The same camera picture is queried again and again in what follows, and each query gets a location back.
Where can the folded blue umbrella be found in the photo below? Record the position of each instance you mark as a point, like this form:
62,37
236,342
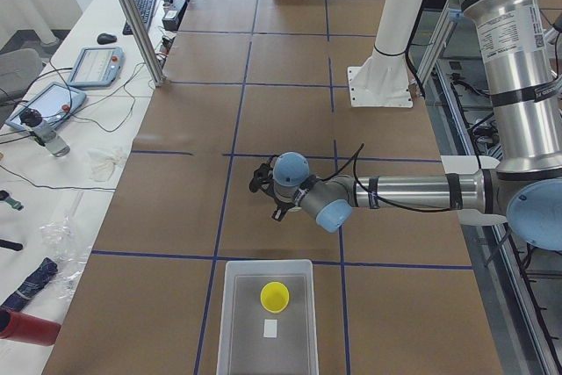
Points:
31,286

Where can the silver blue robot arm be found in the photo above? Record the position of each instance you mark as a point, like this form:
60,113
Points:
525,187

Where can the near teach pendant tablet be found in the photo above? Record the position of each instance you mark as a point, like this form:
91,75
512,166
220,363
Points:
55,104

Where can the crumpled clear plastic wrap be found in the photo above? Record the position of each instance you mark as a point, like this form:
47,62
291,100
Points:
70,250

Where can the crumpled white tissue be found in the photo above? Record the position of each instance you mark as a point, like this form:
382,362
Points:
103,162

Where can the green handled tool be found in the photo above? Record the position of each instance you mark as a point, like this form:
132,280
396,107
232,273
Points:
10,201

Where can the small black box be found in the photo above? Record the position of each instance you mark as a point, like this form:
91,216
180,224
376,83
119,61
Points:
173,14

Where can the teach pendant tablet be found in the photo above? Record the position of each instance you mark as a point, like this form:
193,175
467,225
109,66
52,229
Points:
55,104
96,67

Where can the white label in box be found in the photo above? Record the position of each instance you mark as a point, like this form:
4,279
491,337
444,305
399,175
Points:
270,328

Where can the far teach pendant tablet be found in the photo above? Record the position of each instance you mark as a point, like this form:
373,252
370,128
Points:
96,67

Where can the clear plastic storage box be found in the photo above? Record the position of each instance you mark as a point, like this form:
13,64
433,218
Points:
242,347

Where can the yellow plastic cup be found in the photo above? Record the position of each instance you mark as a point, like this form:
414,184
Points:
275,297

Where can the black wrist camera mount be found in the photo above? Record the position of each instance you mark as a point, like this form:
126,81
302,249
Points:
262,179

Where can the black computer mouse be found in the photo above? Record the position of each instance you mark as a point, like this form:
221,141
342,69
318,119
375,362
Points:
105,38

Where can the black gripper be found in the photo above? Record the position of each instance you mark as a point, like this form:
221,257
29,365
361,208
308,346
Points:
281,204

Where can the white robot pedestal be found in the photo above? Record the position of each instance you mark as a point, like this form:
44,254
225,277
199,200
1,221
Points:
382,81

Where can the red metal bottle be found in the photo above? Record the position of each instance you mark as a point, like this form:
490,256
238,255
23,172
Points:
25,328

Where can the aluminium frame post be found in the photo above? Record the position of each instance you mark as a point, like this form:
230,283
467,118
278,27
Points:
140,33

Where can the black keyboard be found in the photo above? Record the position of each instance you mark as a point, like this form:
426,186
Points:
146,8

